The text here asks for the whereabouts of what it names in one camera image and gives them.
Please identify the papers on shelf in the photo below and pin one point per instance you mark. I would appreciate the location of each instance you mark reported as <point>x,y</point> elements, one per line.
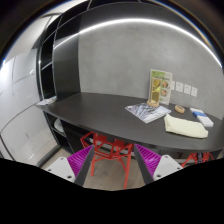
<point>47,101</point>

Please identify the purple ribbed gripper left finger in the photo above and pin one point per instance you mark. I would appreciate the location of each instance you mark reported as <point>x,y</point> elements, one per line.
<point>75,167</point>

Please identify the white wall socket middle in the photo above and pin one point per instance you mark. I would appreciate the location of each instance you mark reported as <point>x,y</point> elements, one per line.
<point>187,89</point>

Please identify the black shelving unit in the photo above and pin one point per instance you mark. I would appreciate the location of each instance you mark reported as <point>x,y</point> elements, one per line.
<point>59,73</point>

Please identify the green menu stand card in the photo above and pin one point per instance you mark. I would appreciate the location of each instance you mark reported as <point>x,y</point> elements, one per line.
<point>160,86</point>

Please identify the small round wooden dish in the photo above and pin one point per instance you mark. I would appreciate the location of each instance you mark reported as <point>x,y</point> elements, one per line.
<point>179,109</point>

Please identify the red metal chair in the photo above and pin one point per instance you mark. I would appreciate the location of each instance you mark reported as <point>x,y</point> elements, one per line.
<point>109,150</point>
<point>198,158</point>

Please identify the grey magazine on table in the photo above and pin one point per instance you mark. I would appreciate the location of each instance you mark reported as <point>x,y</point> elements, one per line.
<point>147,113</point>

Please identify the blue white tissue pack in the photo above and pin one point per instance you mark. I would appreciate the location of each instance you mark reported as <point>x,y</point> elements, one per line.
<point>202,117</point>

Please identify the round wooden card base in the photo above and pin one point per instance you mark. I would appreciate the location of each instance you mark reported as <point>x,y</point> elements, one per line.
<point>152,103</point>

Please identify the white wall socket right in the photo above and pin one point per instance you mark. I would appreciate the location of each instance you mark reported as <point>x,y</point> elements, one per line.
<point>194,91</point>

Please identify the white wall socket left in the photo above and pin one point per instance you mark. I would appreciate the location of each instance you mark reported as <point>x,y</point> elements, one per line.
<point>179,87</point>

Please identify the white wall socket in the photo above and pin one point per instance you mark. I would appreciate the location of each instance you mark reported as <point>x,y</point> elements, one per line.
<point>179,87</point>
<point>187,89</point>
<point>194,91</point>

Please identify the cream folded towel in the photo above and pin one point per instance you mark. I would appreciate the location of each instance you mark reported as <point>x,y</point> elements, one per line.
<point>185,127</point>

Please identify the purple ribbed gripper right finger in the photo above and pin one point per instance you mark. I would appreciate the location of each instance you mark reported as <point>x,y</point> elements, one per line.
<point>154,166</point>

